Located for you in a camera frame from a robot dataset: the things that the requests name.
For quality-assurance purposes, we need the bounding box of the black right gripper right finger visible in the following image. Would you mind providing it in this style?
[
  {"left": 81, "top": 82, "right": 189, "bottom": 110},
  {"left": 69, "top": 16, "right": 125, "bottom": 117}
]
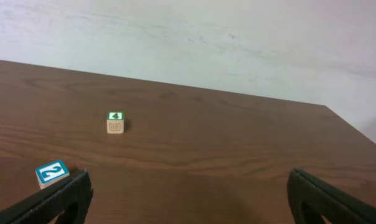
[{"left": 287, "top": 169, "right": 376, "bottom": 224}]

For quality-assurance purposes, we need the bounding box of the green number 4 block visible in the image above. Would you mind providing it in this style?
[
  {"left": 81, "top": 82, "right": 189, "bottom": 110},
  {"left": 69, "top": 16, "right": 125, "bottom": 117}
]
[{"left": 106, "top": 111, "right": 125, "bottom": 134}]

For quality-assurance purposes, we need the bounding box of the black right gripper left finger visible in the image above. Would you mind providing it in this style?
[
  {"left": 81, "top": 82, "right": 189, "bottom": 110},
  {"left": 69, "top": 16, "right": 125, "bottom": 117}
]
[{"left": 0, "top": 170, "right": 93, "bottom": 224}]

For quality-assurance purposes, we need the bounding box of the blue number 2 block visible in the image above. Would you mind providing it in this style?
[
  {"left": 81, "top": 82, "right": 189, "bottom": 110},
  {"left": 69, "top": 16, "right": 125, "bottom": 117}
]
[{"left": 35, "top": 160, "right": 70, "bottom": 189}]

